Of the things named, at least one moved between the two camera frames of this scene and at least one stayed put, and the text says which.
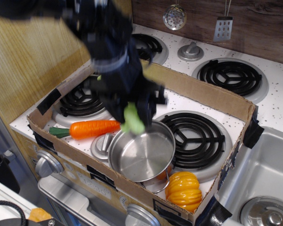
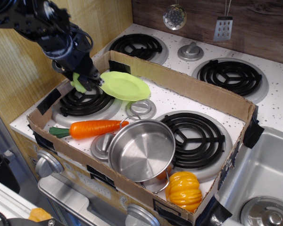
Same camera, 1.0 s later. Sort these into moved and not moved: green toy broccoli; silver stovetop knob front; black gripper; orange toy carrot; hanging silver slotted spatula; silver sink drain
Moved: green toy broccoli; black gripper
Not moved: silver sink drain; hanging silver slotted spatula; orange toy carrot; silver stovetop knob front
